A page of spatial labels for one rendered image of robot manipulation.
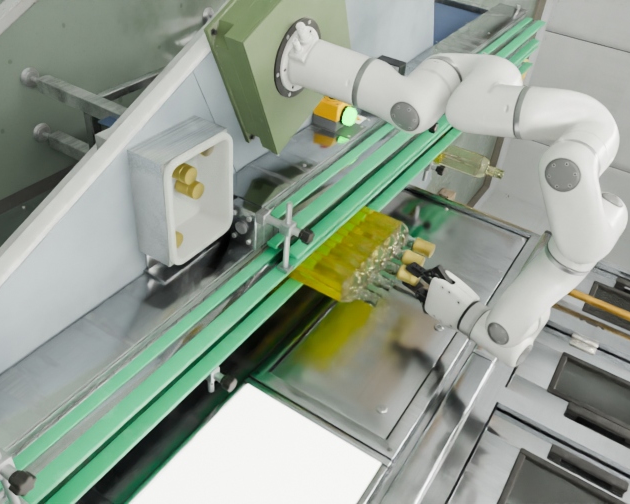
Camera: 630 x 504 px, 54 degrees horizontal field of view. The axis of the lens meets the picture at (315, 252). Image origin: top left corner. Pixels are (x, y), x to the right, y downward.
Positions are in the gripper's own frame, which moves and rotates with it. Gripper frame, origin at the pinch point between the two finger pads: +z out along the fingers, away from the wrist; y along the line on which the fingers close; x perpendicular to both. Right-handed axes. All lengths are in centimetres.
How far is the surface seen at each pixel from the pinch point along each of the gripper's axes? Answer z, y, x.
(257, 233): 21.9, 10.3, 27.2
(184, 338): 11, 3, 52
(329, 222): 20.1, 6.3, 8.1
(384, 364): -6.9, -12.8, 14.1
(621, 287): -26, -16, -60
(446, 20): 83, 15, -111
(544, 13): 258, -93, -528
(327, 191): 21.8, 13.7, 8.1
